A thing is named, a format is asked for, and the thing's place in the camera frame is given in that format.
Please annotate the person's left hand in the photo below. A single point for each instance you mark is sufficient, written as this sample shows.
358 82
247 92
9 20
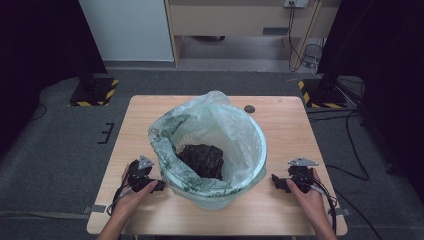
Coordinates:
133 200

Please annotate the white wall socket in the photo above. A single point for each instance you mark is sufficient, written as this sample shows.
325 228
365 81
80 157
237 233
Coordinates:
295 2

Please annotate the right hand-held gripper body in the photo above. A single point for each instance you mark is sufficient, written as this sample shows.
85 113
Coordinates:
301 175

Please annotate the black stand pole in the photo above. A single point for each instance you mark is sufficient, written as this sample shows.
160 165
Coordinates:
333 50
83 50

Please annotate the black crumpled bag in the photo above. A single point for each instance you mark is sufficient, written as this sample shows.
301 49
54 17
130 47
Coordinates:
201 160

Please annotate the dark round table grommet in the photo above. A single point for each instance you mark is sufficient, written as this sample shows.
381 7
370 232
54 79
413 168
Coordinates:
249 109

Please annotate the grey tape strip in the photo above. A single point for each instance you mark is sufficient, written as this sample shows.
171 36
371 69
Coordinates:
95 209
341 212

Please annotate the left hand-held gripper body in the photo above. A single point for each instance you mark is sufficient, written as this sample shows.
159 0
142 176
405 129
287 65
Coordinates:
140 173

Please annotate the dark curtain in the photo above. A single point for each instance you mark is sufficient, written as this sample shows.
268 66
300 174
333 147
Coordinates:
393 83
30 66

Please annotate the white panel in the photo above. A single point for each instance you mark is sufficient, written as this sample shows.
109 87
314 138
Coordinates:
126 30

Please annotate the pale plastic trash bin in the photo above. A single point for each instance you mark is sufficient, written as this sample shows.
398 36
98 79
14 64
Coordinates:
213 202

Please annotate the person's right hand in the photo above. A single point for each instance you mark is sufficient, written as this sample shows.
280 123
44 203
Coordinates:
308 203

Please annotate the striped black stand base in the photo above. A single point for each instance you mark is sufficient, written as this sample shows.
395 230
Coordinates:
320 96
96 93

